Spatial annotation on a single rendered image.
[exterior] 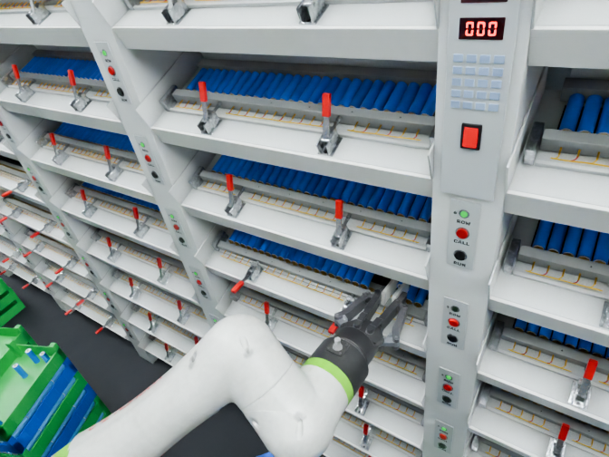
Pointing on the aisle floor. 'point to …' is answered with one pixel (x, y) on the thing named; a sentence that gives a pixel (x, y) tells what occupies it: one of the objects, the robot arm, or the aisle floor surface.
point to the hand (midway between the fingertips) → (395, 291)
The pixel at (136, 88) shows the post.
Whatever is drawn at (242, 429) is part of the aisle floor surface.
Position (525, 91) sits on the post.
